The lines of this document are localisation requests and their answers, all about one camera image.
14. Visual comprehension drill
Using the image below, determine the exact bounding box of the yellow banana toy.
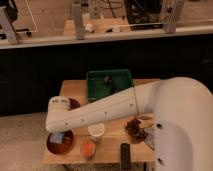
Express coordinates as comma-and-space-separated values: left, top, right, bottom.
136, 114, 154, 128

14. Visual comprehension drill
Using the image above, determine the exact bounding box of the green plastic bin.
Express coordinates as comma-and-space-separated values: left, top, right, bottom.
86, 69, 133, 102

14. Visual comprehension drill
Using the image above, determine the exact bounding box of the orange carrot toy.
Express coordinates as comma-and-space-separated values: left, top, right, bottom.
80, 140, 96, 159

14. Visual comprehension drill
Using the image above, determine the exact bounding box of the black remote control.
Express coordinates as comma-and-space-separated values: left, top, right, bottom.
120, 143, 131, 170

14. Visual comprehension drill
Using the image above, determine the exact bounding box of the red bowl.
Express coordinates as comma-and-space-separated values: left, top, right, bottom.
46, 131, 74, 155

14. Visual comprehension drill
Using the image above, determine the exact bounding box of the white cup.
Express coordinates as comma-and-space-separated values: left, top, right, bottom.
88, 123, 106, 142

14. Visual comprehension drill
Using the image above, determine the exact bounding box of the grey cloth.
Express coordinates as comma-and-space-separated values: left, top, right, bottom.
144, 127, 155, 150

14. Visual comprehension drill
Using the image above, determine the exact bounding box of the small white object background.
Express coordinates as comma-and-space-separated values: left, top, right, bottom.
85, 23, 94, 33

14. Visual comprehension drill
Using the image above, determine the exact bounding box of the metal frame post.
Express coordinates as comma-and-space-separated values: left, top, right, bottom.
72, 3, 85, 40
164, 0, 185, 33
0, 6, 19, 45

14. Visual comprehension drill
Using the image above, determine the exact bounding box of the left metal frame post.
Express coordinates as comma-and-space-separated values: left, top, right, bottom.
0, 6, 19, 45

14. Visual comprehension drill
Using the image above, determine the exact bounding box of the black equipment box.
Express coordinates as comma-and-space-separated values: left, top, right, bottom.
124, 0, 162, 31

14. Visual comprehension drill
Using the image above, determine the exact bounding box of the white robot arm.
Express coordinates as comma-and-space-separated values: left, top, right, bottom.
46, 77, 213, 171

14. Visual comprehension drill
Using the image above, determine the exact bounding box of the brown grape bunch toy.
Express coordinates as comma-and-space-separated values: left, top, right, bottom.
125, 119, 147, 141

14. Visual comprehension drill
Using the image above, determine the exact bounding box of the middle metal frame post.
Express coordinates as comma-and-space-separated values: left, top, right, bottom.
72, 3, 85, 40

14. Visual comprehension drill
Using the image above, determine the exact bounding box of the wooden table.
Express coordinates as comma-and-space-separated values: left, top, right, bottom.
42, 78, 164, 166

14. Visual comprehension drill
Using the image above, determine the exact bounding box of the right metal frame post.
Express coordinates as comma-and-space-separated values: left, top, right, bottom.
164, 0, 185, 33

